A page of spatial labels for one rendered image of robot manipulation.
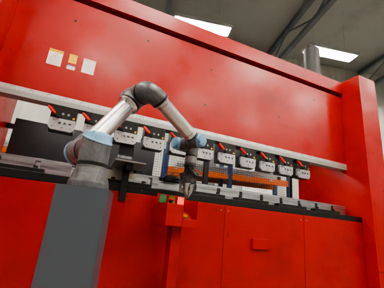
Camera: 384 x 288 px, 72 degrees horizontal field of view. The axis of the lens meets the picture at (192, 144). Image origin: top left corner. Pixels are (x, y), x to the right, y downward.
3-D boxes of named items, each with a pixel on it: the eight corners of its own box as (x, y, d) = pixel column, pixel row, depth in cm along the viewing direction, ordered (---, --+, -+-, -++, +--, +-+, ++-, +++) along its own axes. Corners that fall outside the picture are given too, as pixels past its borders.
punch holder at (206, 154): (195, 156, 196) (196, 136, 201) (190, 159, 204) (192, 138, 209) (212, 160, 202) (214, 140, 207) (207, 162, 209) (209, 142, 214)
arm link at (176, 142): (183, 134, 151) (196, 139, 158) (170, 136, 159) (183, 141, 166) (182, 147, 149) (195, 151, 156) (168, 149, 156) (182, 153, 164)
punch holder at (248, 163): (240, 166, 211) (240, 146, 216) (234, 167, 218) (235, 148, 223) (255, 168, 216) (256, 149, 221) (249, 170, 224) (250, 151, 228)
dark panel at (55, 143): (-1, 173, 191) (16, 117, 203) (-1, 174, 193) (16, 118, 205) (150, 193, 231) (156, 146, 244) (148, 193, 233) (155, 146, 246)
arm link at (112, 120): (68, 150, 104) (143, 77, 136) (54, 154, 114) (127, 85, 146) (90, 170, 109) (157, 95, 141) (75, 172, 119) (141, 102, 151)
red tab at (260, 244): (252, 248, 184) (252, 238, 186) (251, 248, 186) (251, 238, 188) (270, 250, 189) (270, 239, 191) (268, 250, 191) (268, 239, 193)
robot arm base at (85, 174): (105, 188, 95) (110, 162, 98) (61, 184, 93) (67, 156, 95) (110, 192, 109) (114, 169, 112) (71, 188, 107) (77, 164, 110)
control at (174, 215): (164, 225, 141) (168, 191, 146) (153, 223, 154) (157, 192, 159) (196, 228, 150) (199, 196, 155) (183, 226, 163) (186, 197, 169)
